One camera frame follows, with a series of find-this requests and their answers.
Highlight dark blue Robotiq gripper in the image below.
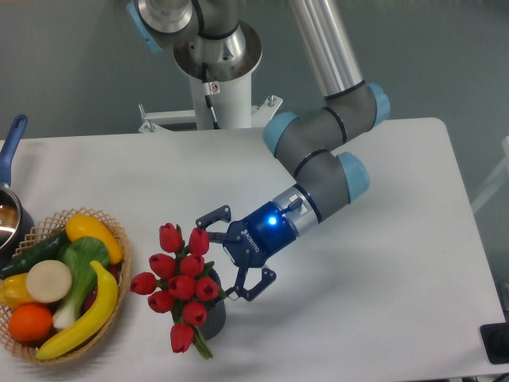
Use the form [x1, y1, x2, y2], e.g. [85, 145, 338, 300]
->
[195, 201, 296, 302]

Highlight red tulip bouquet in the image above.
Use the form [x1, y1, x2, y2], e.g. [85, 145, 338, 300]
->
[130, 223, 226, 359]

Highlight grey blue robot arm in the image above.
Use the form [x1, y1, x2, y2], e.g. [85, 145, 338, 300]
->
[127, 1, 390, 301]

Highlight dark grey ribbed vase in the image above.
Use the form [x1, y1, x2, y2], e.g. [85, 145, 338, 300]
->
[196, 265, 227, 341]

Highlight red fruit toy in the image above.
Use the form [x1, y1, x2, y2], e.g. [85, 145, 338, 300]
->
[82, 265, 119, 314]

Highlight yellow plastic banana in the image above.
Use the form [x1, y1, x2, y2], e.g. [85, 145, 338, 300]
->
[35, 260, 119, 361]

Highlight green bok choy toy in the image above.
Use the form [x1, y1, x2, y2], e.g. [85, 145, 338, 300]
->
[53, 236, 110, 331]

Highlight yellow squash toy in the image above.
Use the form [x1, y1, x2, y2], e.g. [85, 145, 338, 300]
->
[65, 214, 123, 264]

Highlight woven wicker basket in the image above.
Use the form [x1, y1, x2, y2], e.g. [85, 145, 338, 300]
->
[1, 208, 131, 365]

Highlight green cucumber toy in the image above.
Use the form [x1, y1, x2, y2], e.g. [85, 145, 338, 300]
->
[1, 231, 70, 280]

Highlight beige round disc toy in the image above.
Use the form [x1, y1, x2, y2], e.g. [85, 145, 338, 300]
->
[25, 260, 72, 303]

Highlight orange fruit toy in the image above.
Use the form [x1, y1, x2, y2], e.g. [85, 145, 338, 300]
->
[8, 303, 52, 342]

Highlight yellow bell pepper toy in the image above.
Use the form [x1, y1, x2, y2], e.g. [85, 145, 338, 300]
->
[1, 273, 36, 309]

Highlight black device at edge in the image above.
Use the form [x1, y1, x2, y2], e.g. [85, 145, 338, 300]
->
[480, 322, 508, 364]

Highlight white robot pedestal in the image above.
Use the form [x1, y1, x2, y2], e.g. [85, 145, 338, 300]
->
[138, 72, 283, 133]

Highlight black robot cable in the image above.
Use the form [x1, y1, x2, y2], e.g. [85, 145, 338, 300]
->
[200, 62, 221, 130]

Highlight blue handled saucepan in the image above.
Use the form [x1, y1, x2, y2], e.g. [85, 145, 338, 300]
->
[1, 115, 33, 267]

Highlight white frame at right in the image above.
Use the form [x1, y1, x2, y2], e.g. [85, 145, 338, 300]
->
[471, 136, 508, 214]

